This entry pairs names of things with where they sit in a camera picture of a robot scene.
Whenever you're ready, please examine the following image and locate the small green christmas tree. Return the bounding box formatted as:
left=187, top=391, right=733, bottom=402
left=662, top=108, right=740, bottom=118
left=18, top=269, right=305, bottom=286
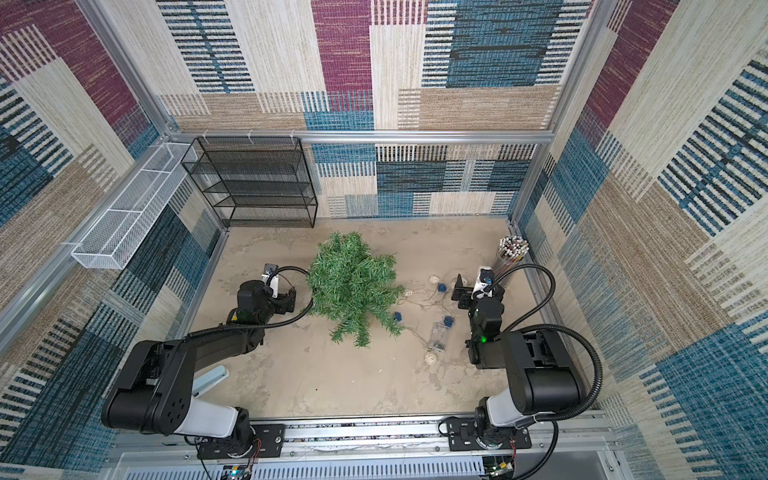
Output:
left=308, top=231, right=405, bottom=348

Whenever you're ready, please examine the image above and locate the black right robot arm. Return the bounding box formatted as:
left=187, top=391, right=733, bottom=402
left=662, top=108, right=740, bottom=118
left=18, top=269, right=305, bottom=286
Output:
left=445, top=269, right=588, bottom=451

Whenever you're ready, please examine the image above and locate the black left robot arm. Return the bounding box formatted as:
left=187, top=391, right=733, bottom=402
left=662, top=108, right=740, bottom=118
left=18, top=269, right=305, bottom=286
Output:
left=101, top=280, right=296, bottom=439

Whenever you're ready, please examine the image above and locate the cup of coloured pencils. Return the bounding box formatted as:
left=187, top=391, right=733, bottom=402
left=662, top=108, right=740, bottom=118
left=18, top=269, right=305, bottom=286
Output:
left=491, top=235, right=530, bottom=276

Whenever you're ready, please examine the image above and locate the light blue stapler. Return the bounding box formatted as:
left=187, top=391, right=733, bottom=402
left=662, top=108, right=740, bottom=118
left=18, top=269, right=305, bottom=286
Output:
left=192, top=365, right=229, bottom=398

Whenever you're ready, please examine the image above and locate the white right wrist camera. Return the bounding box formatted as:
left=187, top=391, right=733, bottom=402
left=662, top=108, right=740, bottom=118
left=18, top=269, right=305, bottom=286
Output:
left=472, top=267, right=495, bottom=300

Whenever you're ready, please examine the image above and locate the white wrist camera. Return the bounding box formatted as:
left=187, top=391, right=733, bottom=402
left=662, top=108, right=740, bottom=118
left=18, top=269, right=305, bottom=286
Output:
left=262, top=263, right=280, bottom=298
left=472, top=267, right=495, bottom=300

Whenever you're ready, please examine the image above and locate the black left corrugated cable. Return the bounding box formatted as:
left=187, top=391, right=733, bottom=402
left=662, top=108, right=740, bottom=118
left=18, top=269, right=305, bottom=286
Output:
left=179, top=265, right=316, bottom=343

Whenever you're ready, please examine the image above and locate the black corrugated cable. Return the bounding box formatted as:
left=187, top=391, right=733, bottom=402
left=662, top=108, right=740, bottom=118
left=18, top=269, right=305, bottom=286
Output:
left=485, top=263, right=604, bottom=422
left=179, top=265, right=316, bottom=343

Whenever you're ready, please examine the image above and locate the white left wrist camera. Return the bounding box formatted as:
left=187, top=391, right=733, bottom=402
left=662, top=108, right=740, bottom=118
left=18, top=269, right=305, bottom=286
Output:
left=262, top=263, right=280, bottom=298

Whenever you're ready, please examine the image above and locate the black right corrugated cable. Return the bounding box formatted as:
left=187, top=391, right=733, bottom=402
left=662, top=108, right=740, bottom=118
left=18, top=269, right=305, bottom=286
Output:
left=485, top=263, right=604, bottom=422

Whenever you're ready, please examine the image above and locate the black wire shelf rack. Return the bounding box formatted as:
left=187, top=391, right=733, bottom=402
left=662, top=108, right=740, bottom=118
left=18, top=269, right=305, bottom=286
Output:
left=181, top=136, right=318, bottom=228

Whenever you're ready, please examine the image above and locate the white wire mesh basket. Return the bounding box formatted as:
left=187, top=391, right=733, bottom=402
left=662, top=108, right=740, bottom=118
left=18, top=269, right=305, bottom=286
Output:
left=71, top=143, right=189, bottom=270

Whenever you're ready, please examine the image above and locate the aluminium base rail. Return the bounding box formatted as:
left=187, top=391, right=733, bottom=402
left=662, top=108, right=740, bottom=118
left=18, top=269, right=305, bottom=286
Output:
left=99, top=411, right=633, bottom=479

